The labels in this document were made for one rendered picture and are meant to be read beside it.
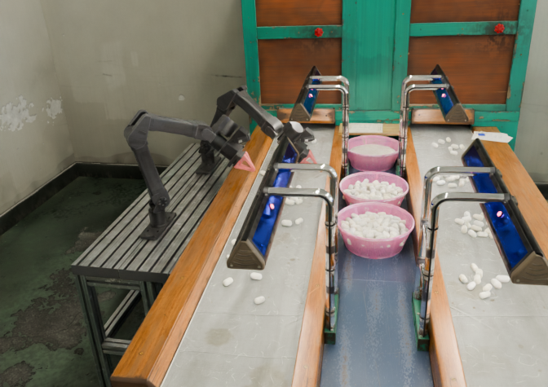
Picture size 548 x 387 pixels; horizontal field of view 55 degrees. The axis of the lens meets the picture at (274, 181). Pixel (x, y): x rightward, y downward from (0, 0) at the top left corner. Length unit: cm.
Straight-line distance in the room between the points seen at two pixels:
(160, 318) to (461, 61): 191
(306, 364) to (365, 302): 40
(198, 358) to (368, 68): 179
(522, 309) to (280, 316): 64
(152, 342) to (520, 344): 90
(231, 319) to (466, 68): 180
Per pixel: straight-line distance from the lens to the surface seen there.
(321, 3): 268
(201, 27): 372
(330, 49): 271
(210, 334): 143
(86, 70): 417
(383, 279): 172
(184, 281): 159
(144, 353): 138
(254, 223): 114
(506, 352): 143
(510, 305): 159
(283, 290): 155
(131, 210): 226
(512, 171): 234
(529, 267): 111
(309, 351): 132
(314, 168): 138
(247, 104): 230
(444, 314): 146
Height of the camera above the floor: 166
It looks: 25 degrees down
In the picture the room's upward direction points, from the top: 3 degrees counter-clockwise
